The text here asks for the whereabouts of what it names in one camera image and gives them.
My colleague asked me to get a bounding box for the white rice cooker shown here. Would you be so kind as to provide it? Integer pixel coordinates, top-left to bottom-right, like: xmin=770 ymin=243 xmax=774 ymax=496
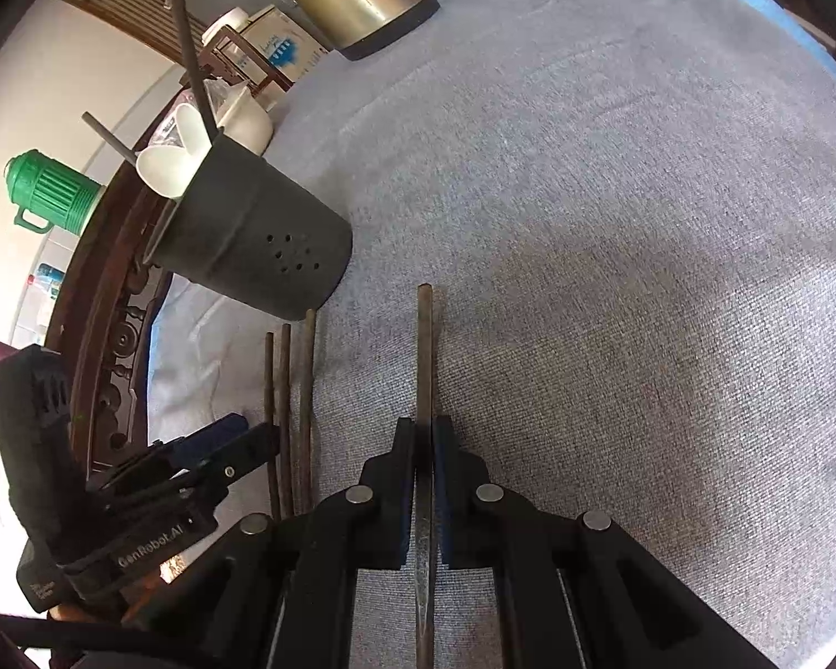
xmin=201 ymin=6 xmax=252 ymax=43

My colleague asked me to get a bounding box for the carved wooden sideboard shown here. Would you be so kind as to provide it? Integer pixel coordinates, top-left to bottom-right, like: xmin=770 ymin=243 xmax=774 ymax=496
xmin=45 ymin=82 xmax=183 ymax=497

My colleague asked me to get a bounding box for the blue table cover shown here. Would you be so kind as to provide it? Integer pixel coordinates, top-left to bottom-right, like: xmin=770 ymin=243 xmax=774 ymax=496
xmin=146 ymin=0 xmax=836 ymax=433

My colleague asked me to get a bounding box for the white chest freezer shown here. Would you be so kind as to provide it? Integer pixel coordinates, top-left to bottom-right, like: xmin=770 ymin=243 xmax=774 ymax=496
xmin=240 ymin=3 xmax=330 ymax=88

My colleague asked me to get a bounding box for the dark metal utensil holder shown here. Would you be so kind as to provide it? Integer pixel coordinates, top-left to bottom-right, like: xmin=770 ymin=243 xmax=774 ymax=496
xmin=143 ymin=131 xmax=355 ymax=322

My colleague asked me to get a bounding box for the green thermos jug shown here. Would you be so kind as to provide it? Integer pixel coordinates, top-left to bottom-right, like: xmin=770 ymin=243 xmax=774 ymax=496
xmin=3 ymin=149 xmax=106 ymax=237

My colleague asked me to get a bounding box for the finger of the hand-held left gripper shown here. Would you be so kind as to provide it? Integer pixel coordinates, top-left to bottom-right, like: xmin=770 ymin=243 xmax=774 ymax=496
xmin=173 ymin=425 xmax=281 ymax=496
xmin=151 ymin=413 xmax=249 ymax=468

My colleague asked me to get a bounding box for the dark chopstick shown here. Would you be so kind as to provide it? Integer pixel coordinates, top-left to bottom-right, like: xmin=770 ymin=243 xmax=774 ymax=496
xmin=414 ymin=283 xmax=437 ymax=669
xmin=299 ymin=307 xmax=319 ymax=511
xmin=163 ymin=0 xmax=222 ymax=139
xmin=278 ymin=322 xmax=297 ymax=521
xmin=81 ymin=112 xmax=142 ymax=163

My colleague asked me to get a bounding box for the grey tablecloth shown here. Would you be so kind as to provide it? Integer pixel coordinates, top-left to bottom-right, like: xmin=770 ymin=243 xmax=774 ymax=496
xmin=143 ymin=0 xmax=836 ymax=669

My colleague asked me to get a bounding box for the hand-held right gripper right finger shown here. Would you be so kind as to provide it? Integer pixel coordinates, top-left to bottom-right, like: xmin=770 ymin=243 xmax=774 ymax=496
xmin=434 ymin=415 xmax=776 ymax=669

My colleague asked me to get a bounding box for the white bowl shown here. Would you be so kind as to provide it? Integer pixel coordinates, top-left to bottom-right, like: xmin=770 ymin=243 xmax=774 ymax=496
xmin=211 ymin=80 xmax=275 ymax=156

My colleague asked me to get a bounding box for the wooden chair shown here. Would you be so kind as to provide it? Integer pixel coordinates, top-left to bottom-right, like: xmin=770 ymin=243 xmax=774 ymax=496
xmin=196 ymin=23 xmax=295 ymax=97

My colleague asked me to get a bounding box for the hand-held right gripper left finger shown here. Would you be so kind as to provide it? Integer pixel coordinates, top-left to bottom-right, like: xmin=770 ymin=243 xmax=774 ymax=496
xmin=181 ymin=416 xmax=417 ymax=669

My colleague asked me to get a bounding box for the white plastic spoon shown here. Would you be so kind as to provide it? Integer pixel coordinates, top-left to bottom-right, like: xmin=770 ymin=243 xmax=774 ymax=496
xmin=137 ymin=146 xmax=207 ymax=198
xmin=173 ymin=102 xmax=215 ymax=156

